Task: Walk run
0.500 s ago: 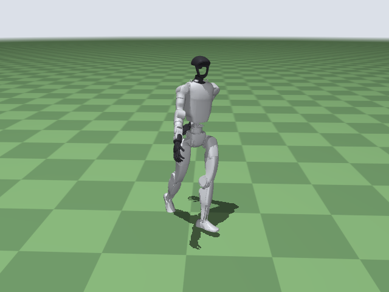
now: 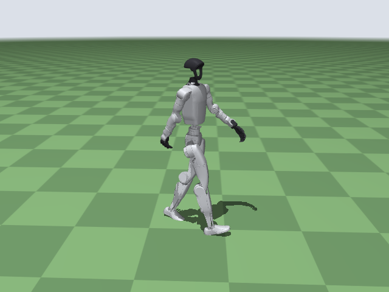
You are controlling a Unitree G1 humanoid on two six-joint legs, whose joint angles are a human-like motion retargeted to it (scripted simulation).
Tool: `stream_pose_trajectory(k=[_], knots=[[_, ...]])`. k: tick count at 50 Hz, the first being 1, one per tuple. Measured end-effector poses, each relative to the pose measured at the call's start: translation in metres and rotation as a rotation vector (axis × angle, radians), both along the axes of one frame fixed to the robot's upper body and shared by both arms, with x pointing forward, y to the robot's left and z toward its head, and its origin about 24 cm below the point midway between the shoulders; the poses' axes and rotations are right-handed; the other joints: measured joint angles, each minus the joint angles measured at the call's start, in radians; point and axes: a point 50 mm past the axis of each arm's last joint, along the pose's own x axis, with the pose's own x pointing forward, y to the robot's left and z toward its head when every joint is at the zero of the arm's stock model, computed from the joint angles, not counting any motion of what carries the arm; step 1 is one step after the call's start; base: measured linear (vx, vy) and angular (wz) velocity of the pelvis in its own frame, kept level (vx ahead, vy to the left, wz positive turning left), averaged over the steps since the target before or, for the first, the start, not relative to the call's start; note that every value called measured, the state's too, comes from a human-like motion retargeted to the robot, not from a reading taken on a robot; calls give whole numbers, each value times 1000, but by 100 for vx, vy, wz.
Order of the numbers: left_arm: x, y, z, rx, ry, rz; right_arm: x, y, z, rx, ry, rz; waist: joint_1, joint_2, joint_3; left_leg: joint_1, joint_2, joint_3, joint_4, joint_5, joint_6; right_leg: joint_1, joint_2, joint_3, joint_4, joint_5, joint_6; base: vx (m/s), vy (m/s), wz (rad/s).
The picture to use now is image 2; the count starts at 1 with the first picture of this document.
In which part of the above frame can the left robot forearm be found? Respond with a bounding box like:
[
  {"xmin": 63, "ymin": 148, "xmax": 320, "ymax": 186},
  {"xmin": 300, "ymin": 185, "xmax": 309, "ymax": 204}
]
[{"xmin": 216, "ymin": 108, "xmax": 234, "ymax": 127}]

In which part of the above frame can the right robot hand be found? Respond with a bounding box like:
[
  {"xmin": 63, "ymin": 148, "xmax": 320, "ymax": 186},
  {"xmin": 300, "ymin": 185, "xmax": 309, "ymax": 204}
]
[{"xmin": 160, "ymin": 137, "xmax": 173, "ymax": 149}]

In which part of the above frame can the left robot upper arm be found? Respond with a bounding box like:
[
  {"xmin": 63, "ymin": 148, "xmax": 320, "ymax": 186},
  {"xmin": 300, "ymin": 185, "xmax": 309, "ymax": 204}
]
[{"xmin": 204, "ymin": 84, "xmax": 219, "ymax": 114}]

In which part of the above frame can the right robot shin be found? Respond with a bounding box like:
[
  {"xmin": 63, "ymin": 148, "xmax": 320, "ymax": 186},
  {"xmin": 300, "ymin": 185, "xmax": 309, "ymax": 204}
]
[{"xmin": 194, "ymin": 186, "xmax": 215, "ymax": 229}]

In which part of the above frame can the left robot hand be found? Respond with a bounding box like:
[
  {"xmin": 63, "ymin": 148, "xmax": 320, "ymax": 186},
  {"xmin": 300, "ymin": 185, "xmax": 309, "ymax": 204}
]
[{"xmin": 230, "ymin": 120, "xmax": 246, "ymax": 142}]

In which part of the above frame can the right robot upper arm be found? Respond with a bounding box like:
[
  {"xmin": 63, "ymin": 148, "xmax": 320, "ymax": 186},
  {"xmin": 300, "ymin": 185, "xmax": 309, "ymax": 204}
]
[{"xmin": 171, "ymin": 88, "xmax": 192, "ymax": 123}]

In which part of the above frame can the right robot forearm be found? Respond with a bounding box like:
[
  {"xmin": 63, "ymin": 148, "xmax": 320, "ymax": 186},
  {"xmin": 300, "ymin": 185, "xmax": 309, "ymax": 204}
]
[{"xmin": 160, "ymin": 114, "xmax": 176, "ymax": 142}]

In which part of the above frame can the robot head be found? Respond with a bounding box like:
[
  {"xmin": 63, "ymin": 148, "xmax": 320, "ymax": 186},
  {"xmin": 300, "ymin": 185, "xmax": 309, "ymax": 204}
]
[{"xmin": 184, "ymin": 58, "xmax": 204, "ymax": 86}]

